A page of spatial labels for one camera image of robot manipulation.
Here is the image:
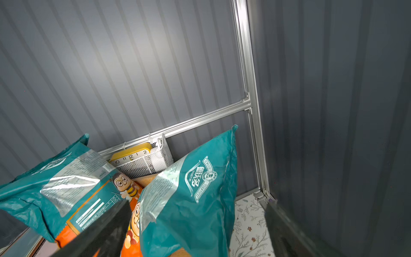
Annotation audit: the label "yellow clock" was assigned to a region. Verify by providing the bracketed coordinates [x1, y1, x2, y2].
[109, 142, 152, 167]

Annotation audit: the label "white mesh wall basket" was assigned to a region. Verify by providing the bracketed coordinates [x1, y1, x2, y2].
[115, 136, 174, 179]

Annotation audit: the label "aluminium frame rails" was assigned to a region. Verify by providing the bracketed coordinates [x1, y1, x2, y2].
[98, 1, 276, 201]

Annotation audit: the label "floral table mat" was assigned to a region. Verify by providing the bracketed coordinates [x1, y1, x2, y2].
[229, 193, 275, 257]

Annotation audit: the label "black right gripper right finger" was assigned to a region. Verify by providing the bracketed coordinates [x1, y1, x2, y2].
[265, 200, 334, 257]

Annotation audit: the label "teal fertilizer bag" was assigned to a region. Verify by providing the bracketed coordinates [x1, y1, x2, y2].
[139, 125, 238, 257]
[1, 134, 142, 257]

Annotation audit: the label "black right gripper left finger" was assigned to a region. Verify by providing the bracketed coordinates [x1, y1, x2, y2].
[53, 200, 131, 257]

